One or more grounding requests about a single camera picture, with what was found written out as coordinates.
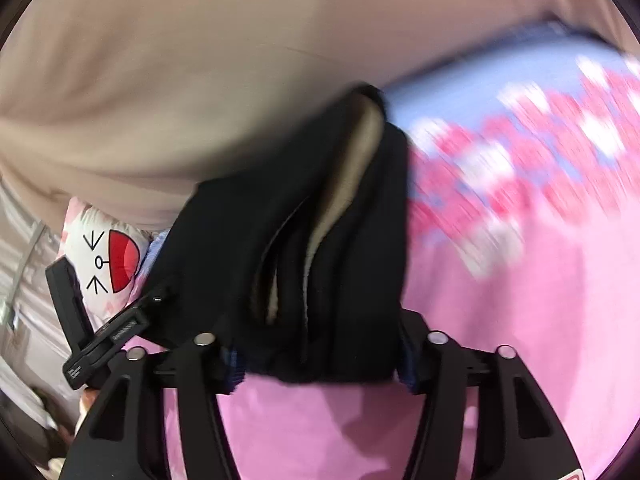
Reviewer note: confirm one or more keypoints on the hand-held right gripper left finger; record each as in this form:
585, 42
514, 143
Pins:
232, 362

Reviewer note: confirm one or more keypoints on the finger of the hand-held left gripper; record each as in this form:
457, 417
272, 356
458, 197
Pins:
135, 322

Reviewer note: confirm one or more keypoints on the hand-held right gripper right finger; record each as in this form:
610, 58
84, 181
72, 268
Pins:
407, 370

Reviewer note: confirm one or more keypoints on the black pants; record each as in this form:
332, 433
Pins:
225, 235

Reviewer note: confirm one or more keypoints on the white cat face pillow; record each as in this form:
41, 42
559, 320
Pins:
82, 250

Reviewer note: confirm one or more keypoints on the pink floral bedsheet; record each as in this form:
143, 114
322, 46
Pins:
525, 310

